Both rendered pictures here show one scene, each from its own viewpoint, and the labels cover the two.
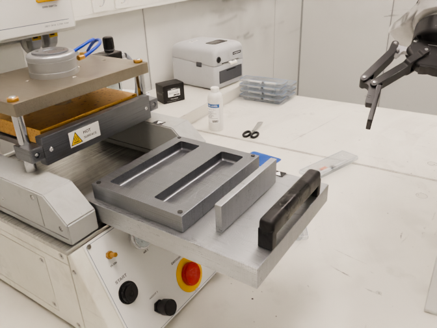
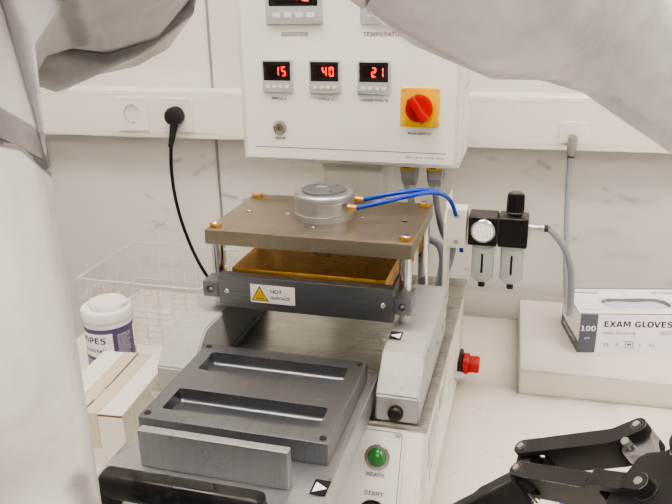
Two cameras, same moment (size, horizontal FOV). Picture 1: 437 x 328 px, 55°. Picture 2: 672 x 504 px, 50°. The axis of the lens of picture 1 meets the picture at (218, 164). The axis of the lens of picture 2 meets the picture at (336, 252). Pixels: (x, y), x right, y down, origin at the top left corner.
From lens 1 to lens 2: 75 cm
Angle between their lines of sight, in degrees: 65
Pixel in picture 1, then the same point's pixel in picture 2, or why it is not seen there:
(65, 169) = (318, 332)
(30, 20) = (386, 146)
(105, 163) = (347, 351)
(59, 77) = (304, 222)
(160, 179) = (224, 381)
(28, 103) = (220, 234)
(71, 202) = (182, 349)
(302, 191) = (187, 491)
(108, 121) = (312, 295)
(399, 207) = not seen: outside the picture
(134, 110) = (360, 300)
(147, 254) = not seen: hidden behind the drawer
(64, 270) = not seen: hidden behind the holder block
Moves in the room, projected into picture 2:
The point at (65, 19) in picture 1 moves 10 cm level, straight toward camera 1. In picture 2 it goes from (439, 153) to (387, 164)
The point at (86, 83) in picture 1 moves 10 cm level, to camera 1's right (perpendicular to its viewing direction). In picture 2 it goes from (297, 239) to (323, 266)
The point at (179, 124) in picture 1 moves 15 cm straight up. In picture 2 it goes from (402, 352) to (404, 229)
